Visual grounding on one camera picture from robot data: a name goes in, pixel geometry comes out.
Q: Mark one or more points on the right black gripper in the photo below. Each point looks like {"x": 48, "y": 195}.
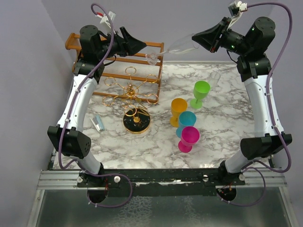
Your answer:
{"x": 209, "y": 39}

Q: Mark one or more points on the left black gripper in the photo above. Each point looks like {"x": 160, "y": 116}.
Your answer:
{"x": 128, "y": 45}

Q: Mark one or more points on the clear wine glass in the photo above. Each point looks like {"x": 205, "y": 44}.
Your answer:
{"x": 180, "y": 46}
{"x": 214, "y": 79}

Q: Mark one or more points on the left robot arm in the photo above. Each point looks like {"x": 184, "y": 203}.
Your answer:
{"x": 67, "y": 136}

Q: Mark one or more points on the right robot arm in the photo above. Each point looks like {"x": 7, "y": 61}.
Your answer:
{"x": 254, "y": 68}

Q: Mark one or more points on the wooden dish rack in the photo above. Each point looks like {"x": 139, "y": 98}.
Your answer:
{"x": 116, "y": 68}

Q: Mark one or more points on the green plastic goblet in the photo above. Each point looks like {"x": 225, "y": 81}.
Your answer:
{"x": 200, "y": 91}

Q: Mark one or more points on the orange plastic goblet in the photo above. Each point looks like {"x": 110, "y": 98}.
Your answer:
{"x": 178, "y": 105}

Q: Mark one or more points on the small blue white packet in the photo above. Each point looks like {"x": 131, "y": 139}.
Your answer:
{"x": 97, "y": 122}

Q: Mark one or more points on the blue plastic goblet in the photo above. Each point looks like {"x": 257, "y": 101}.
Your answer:
{"x": 186, "y": 118}

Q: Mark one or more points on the pink plastic goblet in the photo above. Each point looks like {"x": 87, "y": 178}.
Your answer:
{"x": 189, "y": 137}

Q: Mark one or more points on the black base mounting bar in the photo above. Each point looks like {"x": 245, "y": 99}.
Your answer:
{"x": 158, "y": 182}

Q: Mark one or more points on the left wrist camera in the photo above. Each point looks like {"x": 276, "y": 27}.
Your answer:
{"x": 104, "y": 21}

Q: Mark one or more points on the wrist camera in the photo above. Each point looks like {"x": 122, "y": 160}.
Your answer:
{"x": 236, "y": 9}
{"x": 104, "y": 21}

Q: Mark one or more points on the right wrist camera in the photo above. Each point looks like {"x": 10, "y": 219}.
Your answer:
{"x": 236, "y": 9}

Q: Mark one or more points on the gold wire wine glass rack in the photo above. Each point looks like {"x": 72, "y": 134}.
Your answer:
{"x": 136, "y": 119}

